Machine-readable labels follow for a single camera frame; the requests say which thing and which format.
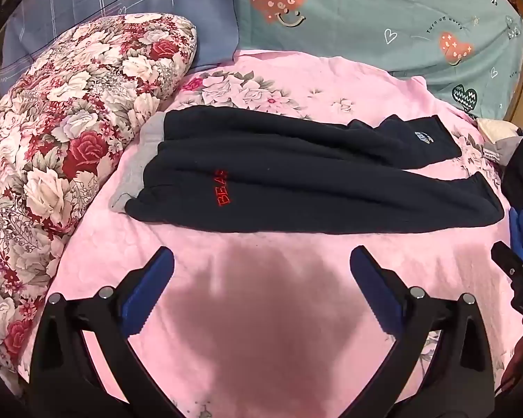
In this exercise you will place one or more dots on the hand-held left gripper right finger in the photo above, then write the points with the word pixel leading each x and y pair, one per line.
pixel 372 285

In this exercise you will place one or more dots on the red floral pillow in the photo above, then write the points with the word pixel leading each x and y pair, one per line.
pixel 65 139

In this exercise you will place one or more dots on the dark cloth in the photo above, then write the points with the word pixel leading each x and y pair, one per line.
pixel 521 178

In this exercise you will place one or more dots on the person's right hand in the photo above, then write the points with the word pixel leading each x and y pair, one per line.
pixel 521 361

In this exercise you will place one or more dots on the pink floral bed sheet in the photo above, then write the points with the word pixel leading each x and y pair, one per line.
pixel 266 296

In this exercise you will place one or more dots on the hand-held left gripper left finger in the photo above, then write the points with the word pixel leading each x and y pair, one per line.
pixel 150 285

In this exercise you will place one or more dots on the dark navy pants grey waistband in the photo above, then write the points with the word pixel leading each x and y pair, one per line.
pixel 305 183

